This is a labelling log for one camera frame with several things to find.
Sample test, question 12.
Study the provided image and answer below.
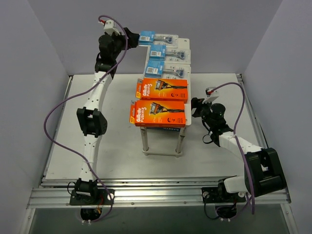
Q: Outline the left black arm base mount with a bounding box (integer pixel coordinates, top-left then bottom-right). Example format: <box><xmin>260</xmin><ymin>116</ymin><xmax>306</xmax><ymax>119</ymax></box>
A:
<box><xmin>69</xmin><ymin>189</ymin><xmax>115</xmax><ymax>206</ymax></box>

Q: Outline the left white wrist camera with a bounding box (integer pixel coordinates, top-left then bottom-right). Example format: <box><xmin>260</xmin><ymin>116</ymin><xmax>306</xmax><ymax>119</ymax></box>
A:
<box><xmin>99</xmin><ymin>19</ymin><xmax>121</xmax><ymax>36</ymax></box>

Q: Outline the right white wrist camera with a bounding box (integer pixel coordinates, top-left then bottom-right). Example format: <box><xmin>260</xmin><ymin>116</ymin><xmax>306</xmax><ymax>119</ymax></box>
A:
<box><xmin>202</xmin><ymin>87</ymin><xmax>219</xmax><ymax>104</ymax></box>

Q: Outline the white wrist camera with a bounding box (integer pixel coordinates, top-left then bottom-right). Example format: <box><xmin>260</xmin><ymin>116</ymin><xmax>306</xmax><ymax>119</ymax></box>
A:
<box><xmin>202</xmin><ymin>87</ymin><xmax>219</xmax><ymax>104</ymax></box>
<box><xmin>99</xmin><ymin>19</ymin><xmax>121</xmax><ymax>36</ymax></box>

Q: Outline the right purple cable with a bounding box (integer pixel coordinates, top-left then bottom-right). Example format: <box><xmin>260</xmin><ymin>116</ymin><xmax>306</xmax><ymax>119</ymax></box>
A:
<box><xmin>212</xmin><ymin>82</ymin><xmax>256</xmax><ymax>215</ymax></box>

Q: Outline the blue Harry's box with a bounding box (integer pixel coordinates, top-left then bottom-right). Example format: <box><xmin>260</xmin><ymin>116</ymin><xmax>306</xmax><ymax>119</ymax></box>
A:
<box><xmin>147</xmin><ymin>127</ymin><xmax>180</xmax><ymax>132</ymax></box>

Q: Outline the clear blue-card razor blister pack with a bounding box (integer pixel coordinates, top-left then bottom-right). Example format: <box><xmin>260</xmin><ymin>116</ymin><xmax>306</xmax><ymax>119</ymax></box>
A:
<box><xmin>143</xmin><ymin>60</ymin><xmax>191</xmax><ymax>79</ymax></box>

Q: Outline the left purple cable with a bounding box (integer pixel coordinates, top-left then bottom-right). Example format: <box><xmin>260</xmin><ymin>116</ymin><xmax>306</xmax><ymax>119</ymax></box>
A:
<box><xmin>43</xmin><ymin>15</ymin><xmax>130</xmax><ymax>222</ymax></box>

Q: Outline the orange Fusion5 razor box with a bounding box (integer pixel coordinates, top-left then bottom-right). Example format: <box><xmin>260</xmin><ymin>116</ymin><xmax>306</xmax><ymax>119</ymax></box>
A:
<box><xmin>129</xmin><ymin>100</ymin><xmax>186</xmax><ymax>128</ymax></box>
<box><xmin>136</xmin><ymin>78</ymin><xmax>188</xmax><ymax>103</ymax></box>

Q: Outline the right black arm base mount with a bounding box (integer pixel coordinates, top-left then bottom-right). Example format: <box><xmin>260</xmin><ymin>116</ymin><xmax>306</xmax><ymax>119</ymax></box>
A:
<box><xmin>201</xmin><ymin>187</ymin><xmax>246</xmax><ymax>204</ymax></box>

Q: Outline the aluminium mounting rail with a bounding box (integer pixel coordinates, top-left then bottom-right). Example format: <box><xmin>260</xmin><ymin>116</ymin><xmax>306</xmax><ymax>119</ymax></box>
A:
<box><xmin>26</xmin><ymin>179</ymin><xmax>291</xmax><ymax>209</ymax></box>

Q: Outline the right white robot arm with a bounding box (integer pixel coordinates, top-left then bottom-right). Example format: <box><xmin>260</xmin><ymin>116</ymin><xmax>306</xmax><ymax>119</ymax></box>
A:
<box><xmin>191</xmin><ymin>97</ymin><xmax>287</xmax><ymax>201</ymax></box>

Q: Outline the Gillette SkinGuard blister pack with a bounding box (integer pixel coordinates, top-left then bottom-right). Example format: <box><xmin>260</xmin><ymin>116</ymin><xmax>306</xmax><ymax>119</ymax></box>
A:
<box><xmin>148</xmin><ymin>45</ymin><xmax>191</xmax><ymax>64</ymax></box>

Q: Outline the white two-tier shelf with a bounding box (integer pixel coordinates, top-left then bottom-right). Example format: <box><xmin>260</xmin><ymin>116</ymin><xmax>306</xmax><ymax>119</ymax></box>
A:
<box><xmin>139</xmin><ymin>38</ymin><xmax>192</xmax><ymax>157</ymax></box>

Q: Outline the purple cable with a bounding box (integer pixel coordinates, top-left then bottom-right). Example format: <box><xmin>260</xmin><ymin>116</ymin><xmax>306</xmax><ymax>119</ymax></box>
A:
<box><xmin>43</xmin><ymin>15</ymin><xmax>130</xmax><ymax>222</ymax></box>
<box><xmin>212</xmin><ymin>82</ymin><xmax>256</xmax><ymax>215</ymax></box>

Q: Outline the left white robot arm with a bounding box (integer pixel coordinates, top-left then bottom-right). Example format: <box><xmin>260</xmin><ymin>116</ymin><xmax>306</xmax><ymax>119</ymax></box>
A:
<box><xmin>75</xmin><ymin>27</ymin><xmax>139</xmax><ymax>204</ymax></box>

